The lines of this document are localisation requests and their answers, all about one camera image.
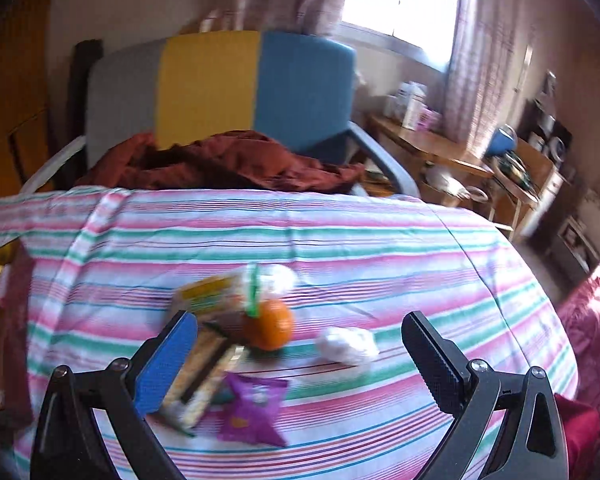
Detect white tissue ball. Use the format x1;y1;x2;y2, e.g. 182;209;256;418
315;326;380;367

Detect beige biscuit packet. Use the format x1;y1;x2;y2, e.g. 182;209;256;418
160;325;251;436

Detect wooden wardrobe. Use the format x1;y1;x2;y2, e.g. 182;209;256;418
0;0;56;201

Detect purple snack packet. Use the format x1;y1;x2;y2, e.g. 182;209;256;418
216;374;289;447

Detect red-brown cloth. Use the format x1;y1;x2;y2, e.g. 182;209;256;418
75;130;366;195

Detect blue round container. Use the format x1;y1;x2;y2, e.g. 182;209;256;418
486;126;518;157

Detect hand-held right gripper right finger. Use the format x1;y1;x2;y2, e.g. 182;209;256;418
401;311;571;480

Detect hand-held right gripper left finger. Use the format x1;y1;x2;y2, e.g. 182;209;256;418
30;310;199;480

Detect window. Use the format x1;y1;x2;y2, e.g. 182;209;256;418
340;0;463;61

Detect clear plastic snack bag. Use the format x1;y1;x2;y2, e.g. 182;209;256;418
170;262;298;331

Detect pink quilt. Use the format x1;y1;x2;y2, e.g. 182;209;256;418
555;260;600;480

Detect dark cluttered shelf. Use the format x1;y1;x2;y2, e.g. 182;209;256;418
522;72;576;171

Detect white boxes on desk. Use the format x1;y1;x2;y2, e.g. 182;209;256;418
385;81;441;131

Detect wooden desk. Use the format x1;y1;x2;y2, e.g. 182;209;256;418
367;112;566;241

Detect grey yellow blue chair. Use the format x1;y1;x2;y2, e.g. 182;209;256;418
20;30;421;198

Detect large orange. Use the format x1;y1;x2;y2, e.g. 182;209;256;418
243;299;295;352

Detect striped tablecloth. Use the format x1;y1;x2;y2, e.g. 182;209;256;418
0;186;580;480

